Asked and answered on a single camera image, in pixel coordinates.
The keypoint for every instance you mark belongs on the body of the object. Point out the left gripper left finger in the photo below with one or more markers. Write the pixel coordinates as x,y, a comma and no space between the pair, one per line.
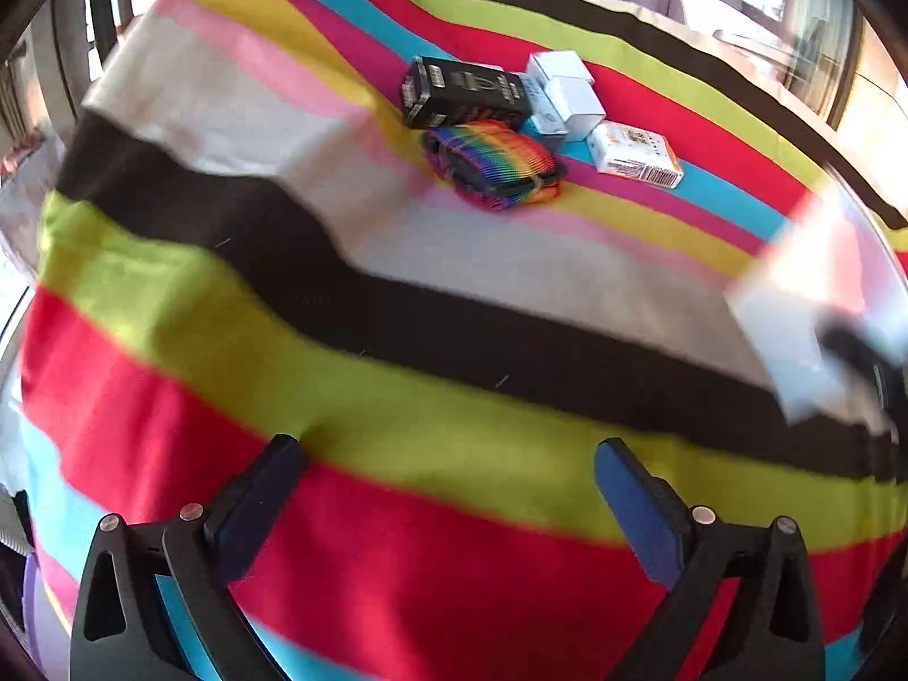
121,629

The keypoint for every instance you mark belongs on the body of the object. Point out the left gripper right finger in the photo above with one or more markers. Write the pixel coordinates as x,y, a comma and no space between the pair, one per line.
772,629

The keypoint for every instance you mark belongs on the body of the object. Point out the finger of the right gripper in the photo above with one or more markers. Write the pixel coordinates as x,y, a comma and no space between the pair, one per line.
887,380

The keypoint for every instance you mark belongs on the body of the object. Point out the white barcode label box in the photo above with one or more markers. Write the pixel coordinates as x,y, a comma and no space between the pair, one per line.
829,266

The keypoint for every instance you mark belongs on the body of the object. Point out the orange white small box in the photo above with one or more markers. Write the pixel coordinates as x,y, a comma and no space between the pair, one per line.
634,154

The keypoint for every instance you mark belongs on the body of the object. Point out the white cube box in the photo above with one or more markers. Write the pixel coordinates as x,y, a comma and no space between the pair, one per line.
576,104

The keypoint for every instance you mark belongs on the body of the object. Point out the rainbow striped pouch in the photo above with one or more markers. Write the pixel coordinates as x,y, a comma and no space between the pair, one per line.
492,166

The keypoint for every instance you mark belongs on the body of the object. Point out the small white square box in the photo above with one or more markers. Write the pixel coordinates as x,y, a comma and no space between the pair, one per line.
545,66

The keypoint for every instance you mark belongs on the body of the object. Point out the black shaver box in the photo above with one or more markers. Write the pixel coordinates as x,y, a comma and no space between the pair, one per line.
436,92

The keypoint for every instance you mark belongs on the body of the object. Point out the teal white medicine box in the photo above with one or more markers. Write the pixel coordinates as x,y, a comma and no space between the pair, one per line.
544,124

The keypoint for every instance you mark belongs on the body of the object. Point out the striped colourful bed cloth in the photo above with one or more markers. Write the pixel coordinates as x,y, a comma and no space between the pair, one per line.
245,240

